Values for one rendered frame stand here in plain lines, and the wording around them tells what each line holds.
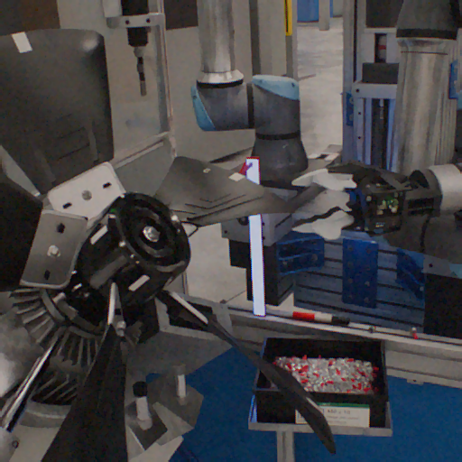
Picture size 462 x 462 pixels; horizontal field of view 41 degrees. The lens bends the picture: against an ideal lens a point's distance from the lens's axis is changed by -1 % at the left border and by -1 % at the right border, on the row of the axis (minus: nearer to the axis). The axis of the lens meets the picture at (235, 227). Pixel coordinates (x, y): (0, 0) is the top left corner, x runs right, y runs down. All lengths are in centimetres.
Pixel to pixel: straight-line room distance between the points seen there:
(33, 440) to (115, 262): 29
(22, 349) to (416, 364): 73
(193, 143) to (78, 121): 442
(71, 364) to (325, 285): 93
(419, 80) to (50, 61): 56
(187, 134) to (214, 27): 371
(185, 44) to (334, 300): 374
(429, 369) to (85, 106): 77
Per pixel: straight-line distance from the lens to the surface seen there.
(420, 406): 130
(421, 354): 123
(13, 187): 69
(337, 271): 158
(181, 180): 102
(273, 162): 156
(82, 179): 82
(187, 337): 93
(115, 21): 78
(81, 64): 91
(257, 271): 123
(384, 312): 159
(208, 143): 539
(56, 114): 86
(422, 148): 107
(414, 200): 96
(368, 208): 92
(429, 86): 106
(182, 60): 511
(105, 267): 72
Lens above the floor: 150
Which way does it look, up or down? 22 degrees down
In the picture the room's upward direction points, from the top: 3 degrees counter-clockwise
